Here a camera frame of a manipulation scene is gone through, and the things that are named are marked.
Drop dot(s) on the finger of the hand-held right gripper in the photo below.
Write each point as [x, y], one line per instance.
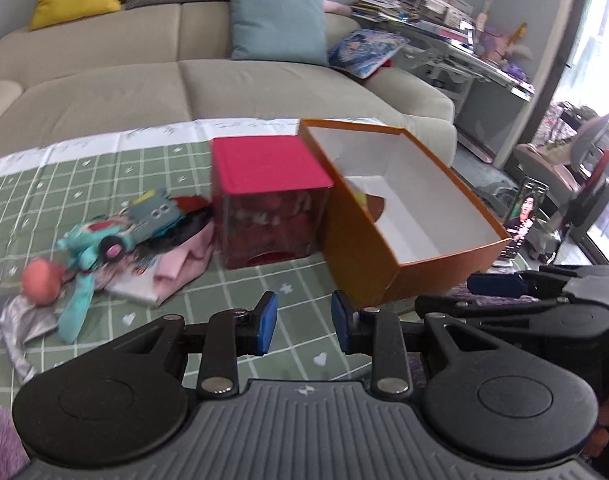
[494, 284]
[449, 306]

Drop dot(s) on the pink pillow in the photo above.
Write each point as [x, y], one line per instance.
[339, 7]

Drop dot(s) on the red cube box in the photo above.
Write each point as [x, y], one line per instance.
[264, 165]

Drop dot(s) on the teal plush toy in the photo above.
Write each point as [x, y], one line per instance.
[92, 245]

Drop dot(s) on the white desk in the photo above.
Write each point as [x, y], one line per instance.
[464, 62]

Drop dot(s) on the teal cushion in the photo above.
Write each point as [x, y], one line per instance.
[277, 22]

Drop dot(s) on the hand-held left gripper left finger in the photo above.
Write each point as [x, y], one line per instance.
[268, 322]

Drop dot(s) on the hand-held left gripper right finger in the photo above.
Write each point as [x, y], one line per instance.
[342, 322]

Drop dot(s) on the smartphone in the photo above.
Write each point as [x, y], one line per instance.
[524, 215]

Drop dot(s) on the beige sofa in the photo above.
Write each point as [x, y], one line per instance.
[109, 90]

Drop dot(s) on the green checked tablecloth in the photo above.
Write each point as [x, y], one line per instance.
[109, 170]

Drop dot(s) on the orange ball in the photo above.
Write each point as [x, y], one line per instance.
[40, 280]

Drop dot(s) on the orange cardboard box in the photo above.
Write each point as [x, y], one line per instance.
[364, 260]

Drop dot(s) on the pile of books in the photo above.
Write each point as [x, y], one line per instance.
[434, 5]

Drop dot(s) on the grey and pink chair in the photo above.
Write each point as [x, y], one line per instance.
[579, 170]

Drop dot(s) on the blue printed cushion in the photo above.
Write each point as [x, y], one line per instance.
[364, 50]

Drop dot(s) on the pink cloth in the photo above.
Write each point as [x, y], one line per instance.
[179, 265]

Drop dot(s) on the purple plush toy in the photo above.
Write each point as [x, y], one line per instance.
[499, 45]

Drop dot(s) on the white printed packet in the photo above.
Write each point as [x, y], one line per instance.
[129, 285]

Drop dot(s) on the grey plush robot toy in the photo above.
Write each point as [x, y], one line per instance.
[152, 212]

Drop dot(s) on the red cloth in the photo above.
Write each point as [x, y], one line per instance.
[194, 203]

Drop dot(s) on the silver cloth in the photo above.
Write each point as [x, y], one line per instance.
[22, 317]

